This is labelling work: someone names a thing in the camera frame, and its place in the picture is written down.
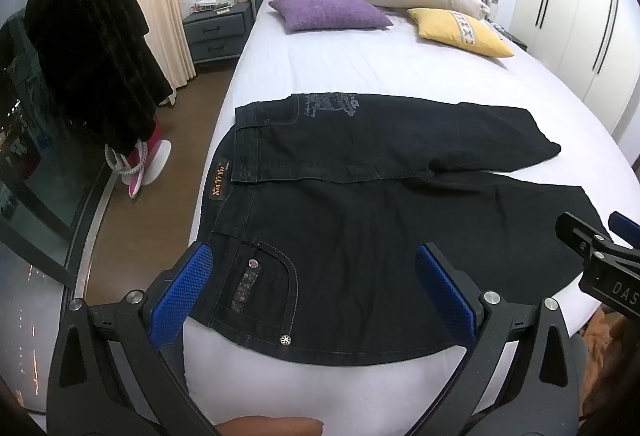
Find yellow cushion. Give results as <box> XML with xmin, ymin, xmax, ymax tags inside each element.
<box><xmin>406</xmin><ymin>7</ymin><xmax>516</xmax><ymax>59</ymax></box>

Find dark nightstand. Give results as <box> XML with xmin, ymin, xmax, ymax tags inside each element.
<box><xmin>487</xmin><ymin>18</ymin><xmax>528</xmax><ymax>52</ymax></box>

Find grey nightstand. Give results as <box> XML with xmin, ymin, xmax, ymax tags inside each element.
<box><xmin>181</xmin><ymin>1</ymin><xmax>252</xmax><ymax>65</ymax></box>

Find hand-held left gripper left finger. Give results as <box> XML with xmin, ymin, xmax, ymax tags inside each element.
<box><xmin>45</xmin><ymin>241</ymin><xmax>236</xmax><ymax>436</ymax></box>

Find bed with white sheet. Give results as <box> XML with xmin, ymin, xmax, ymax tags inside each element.
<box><xmin>182</xmin><ymin>0</ymin><xmax>636</xmax><ymax>436</ymax></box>

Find black denim pants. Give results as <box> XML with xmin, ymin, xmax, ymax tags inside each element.
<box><xmin>197</xmin><ymin>92</ymin><xmax>613</xmax><ymax>367</ymax></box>

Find purple cushion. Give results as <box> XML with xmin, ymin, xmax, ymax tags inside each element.
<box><xmin>268</xmin><ymin>0</ymin><xmax>394</xmax><ymax>33</ymax></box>

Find white wardrobe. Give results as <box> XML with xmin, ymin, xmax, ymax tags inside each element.
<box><xmin>510</xmin><ymin>0</ymin><xmax>640</xmax><ymax>142</ymax></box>

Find glass window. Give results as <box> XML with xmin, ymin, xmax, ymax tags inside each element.
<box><xmin>0</xmin><ymin>0</ymin><xmax>126</xmax><ymax>412</ymax></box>

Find black hanging coat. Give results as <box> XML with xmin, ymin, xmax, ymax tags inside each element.
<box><xmin>24</xmin><ymin>0</ymin><xmax>175</xmax><ymax>154</ymax></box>

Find person's left hand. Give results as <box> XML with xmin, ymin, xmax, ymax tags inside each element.
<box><xmin>215</xmin><ymin>415</ymin><xmax>326</xmax><ymax>436</ymax></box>

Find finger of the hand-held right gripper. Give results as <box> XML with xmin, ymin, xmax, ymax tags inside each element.
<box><xmin>556</xmin><ymin>212</ymin><xmax>620</xmax><ymax>267</ymax></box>
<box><xmin>609</xmin><ymin>211</ymin><xmax>640</xmax><ymax>251</ymax></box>

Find orange cloth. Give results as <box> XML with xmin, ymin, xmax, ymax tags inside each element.
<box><xmin>582</xmin><ymin>308</ymin><xmax>640</xmax><ymax>377</ymax></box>

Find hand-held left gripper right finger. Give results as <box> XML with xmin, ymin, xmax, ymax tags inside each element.
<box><xmin>414</xmin><ymin>242</ymin><xmax>590</xmax><ymax>436</ymax></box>

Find pink and white fan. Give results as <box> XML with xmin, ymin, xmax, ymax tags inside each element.
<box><xmin>104</xmin><ymin>118</ymin><xmax>173</xmax><ymax>201</ymax></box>

